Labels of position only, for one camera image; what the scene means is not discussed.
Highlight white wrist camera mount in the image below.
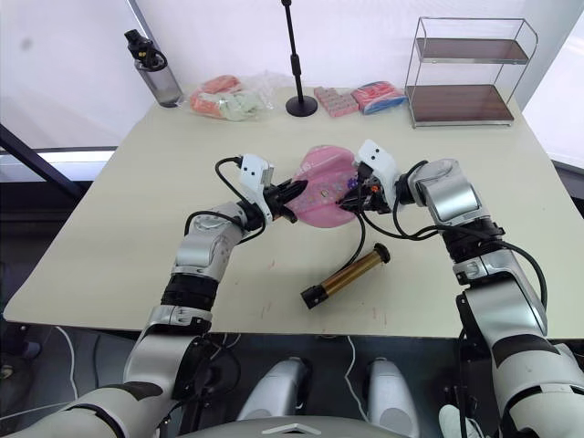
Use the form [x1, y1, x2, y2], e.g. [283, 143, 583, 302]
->
[236, 153, 276, 221]
[355, 140, 402, 205]

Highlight silver left robot leg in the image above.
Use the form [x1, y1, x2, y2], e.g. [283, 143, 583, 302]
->
[235, 357, 312, 423]

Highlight grey robot torso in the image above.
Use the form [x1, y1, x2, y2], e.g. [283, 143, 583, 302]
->
[200, 413, 380, 438]

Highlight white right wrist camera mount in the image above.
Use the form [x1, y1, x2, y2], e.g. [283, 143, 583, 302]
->
[355, 140, 402, 205]

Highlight black round-base stand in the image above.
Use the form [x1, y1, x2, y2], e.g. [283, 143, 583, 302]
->
[278, 0, 319, 118]

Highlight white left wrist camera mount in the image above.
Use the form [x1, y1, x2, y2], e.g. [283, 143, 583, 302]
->
[236, 153, 276, 221]

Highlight clear plastic bag of items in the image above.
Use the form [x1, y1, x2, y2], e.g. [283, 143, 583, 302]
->
[188, 71, 277, 123]

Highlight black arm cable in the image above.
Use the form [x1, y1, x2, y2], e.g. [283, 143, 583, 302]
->
[391, 159, 549, 323]
[183, 156, 267, 245]

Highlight metal two-tier shelf rack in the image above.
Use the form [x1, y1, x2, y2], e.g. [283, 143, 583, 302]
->
[403, 16, 539, 130]

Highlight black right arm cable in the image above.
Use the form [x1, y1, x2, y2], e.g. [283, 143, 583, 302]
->
[391, 159, 549, 323]

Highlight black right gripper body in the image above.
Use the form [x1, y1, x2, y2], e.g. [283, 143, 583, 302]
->
[342, 172, 393, 216]

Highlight white floor cable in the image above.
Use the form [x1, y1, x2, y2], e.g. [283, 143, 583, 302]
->
[53, 325, 79, 402]
[344, 334, 369, 417]

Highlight deflated pink ball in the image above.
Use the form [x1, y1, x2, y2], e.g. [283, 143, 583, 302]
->
[284, 144, 362, 229]

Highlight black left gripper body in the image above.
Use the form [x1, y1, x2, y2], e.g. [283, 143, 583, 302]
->
[262, 181, 294, 224]

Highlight gold and black hand pump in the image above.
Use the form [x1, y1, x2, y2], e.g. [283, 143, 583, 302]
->
[299, 242, 391, 311]

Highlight red and blue packet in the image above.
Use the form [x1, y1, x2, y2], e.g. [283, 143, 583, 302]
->
[350, 80, 409, 116]

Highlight grey water bottle black lid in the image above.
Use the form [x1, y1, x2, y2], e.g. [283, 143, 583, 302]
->
[123, 28, 185, 110]

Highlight black diagonal frame bar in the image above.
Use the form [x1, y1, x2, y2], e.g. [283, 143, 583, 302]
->
[0, 121, 84, 198]

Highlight silver right robot leg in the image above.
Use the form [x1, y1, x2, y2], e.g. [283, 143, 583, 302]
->
[366, 357, 422, 438]

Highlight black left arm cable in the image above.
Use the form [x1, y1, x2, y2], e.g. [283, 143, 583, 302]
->
[183, 156, 267, 245]

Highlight pink block tray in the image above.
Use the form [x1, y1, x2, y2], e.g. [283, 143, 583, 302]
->
[313, 86, 360, 119]

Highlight silver robot leg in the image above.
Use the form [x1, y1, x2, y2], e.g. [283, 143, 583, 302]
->
[366, 357, 422, 438]
[235, 357, 312, 423]

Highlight black pump hose with needle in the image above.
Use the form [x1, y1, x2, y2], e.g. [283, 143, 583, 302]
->
[344, 207, 367, 271]

